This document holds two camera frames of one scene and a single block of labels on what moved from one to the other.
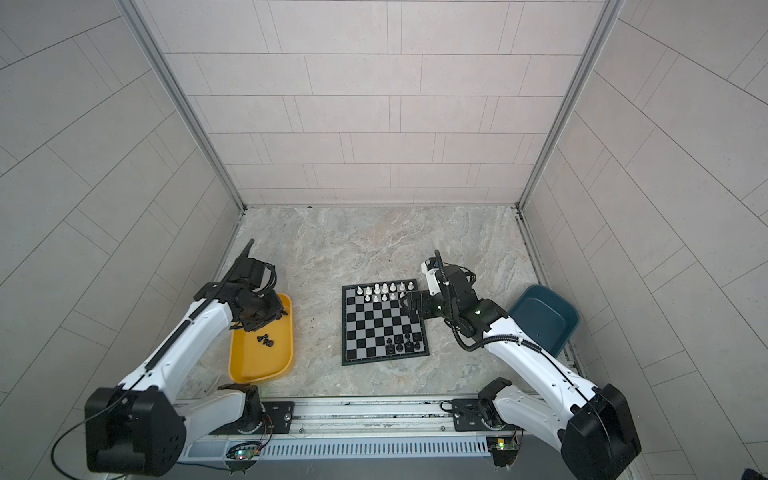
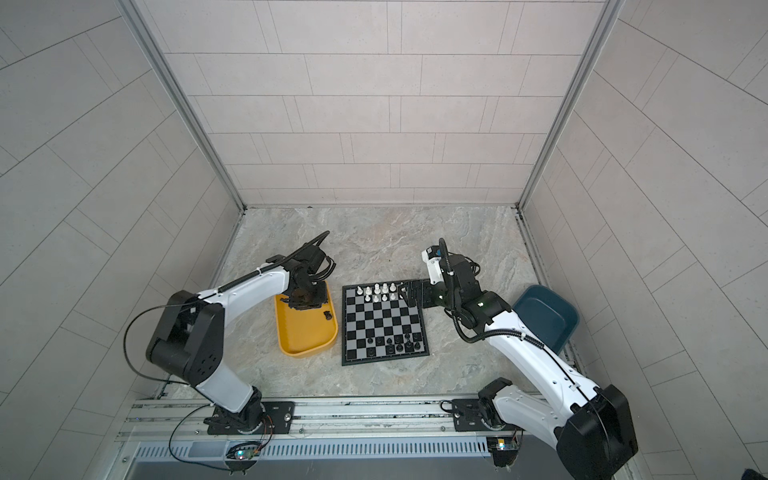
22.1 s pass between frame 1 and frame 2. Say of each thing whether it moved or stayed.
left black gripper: moved
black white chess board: stayed
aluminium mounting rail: stayed
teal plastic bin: stayed
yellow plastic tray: moved
